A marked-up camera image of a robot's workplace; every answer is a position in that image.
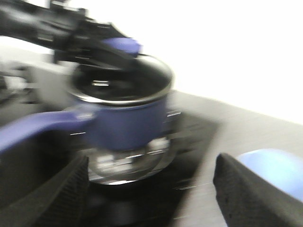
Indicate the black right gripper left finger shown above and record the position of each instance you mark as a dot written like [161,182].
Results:
[59,202]

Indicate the glass pot lid blue knob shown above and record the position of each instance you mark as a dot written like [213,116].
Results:
[123,46]

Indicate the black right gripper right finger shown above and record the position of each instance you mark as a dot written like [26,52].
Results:
[246,200]

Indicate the black gas stove cooktop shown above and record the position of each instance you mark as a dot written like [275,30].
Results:
[150,202]

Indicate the blue cooking pot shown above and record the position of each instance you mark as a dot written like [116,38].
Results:
[114,109]

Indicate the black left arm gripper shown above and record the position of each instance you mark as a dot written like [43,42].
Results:
[69,32]

